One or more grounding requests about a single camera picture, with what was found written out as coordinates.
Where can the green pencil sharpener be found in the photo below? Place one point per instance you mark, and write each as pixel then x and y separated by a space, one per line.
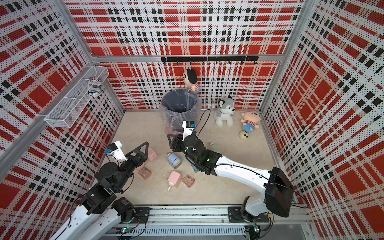
pixel 214 147

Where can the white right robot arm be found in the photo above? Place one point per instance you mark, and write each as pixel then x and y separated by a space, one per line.
pixel 276 189

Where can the pink sharpener shavings tray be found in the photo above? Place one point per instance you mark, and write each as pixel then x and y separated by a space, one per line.
pixel 188 181

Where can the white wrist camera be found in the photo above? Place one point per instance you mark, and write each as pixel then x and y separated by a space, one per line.
pixel 189 128
pixel 115 150

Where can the pink pig plush blue shirt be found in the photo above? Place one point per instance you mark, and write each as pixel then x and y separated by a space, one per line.
pixel 250 121

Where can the pink pencil sharpener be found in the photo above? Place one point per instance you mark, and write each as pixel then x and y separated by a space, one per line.
pixel 174 180
pixel 152 155

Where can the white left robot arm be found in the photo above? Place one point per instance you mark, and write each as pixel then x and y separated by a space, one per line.
pixel 100 209

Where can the small striped can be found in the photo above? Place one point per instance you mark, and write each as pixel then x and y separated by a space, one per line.
pixel 94 87

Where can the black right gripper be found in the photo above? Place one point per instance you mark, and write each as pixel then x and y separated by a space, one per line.
pixel 177 142

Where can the light blue pencil sharpener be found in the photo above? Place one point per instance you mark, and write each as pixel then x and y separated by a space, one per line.
pixel 174 160

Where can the aluminium front rail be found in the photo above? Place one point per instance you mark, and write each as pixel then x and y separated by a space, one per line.
pixel 202 219

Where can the hanging boy doll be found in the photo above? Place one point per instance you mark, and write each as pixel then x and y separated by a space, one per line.
pixel 190 79

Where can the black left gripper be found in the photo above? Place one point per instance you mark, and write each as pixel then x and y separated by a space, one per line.
pixel 138 153

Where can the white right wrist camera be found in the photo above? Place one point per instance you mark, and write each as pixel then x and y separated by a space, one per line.
pixel 189 128

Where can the dark grey trash bin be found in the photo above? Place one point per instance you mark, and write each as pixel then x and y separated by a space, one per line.
pixel 180 111

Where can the grey white husky plush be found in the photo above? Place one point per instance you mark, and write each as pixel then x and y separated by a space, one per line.
pixel 225 112

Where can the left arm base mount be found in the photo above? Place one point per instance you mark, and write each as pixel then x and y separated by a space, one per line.
pixel 135 215

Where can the white wire mesh shelf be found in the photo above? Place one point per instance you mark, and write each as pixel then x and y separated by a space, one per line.
pixel 66 112

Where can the clear plastic bin liner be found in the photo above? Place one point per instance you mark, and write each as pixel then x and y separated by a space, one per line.
pixel 178 114

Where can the cream round face ball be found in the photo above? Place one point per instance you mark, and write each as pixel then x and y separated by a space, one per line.
pixel 243 135

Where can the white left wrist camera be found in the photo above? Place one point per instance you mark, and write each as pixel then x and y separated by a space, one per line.
pixel 115 150

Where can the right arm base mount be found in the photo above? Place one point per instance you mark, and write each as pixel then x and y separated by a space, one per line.
pixel 237 215

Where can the black hook rail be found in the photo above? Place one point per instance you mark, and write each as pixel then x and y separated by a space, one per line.
pixel 210 59

